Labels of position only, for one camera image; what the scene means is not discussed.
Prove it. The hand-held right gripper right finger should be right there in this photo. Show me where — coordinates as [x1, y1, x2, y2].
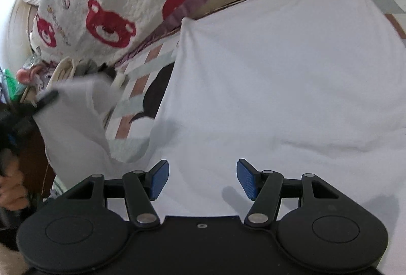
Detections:
[236, 159, 346, 229]

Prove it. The grey folded garment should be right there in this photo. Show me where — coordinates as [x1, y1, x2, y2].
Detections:
[74, 59, 99, 80]

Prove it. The white garment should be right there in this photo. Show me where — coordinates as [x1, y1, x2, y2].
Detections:
[33, 0, 406, 275]

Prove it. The beige cloth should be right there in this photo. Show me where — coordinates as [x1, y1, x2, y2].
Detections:
[0, 242, 30, 275]

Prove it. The brown wooden furniture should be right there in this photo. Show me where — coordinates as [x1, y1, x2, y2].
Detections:
[16, 132, 55, 201]

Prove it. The person's left hand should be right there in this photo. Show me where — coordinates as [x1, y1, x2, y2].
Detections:
[0, 148, 30, 210]

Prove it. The green plastic bag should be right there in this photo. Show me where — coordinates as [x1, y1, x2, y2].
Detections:
[0, 67, 20, 102]

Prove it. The cream folded garment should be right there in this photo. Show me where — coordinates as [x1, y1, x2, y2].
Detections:
[112, 70, 126, 89]
[49, 56, 77, 87]

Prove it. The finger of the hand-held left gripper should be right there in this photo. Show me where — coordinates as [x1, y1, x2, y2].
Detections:
[32, 89, 60, 115]

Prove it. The pink toy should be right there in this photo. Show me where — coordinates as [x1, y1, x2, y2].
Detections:
[16, 67, 42, 86]

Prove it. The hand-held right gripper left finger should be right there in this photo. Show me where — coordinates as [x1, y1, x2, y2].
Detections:
[57, 160, 170, 229]

